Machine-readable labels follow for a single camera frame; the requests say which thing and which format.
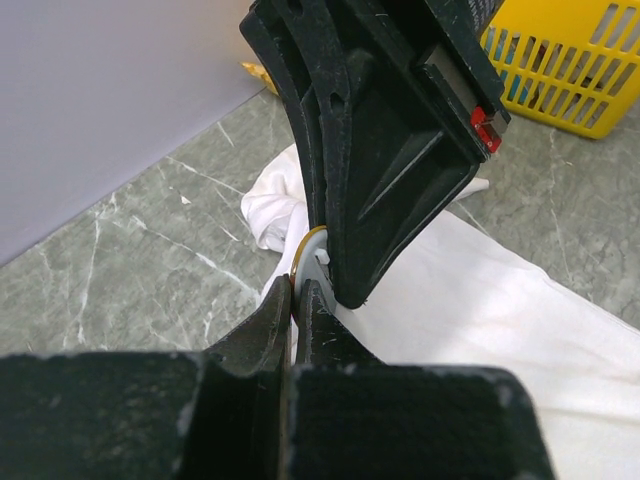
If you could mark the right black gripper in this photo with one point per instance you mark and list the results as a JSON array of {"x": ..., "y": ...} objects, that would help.
[{"x": 422, "y": 109}]

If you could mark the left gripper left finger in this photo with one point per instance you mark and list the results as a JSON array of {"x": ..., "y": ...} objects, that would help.
[{"x": 261, "y": 342}]

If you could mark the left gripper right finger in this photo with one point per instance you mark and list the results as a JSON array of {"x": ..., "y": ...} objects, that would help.
[{"x": 322, "y": 338}]

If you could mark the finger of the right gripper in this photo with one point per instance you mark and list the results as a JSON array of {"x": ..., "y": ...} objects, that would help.
[{"x": 299, "y": 46}]

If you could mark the white t-shirt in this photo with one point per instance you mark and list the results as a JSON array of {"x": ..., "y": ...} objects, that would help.
[{"x": 455, "y": 296}]

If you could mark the yellow Lays chips bag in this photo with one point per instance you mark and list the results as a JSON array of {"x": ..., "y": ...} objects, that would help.
[{"x": 259, "y": 72}]

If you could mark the yellow plastic basket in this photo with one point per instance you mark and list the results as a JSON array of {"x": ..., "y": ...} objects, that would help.
[{"x": 573, "y": 65}]

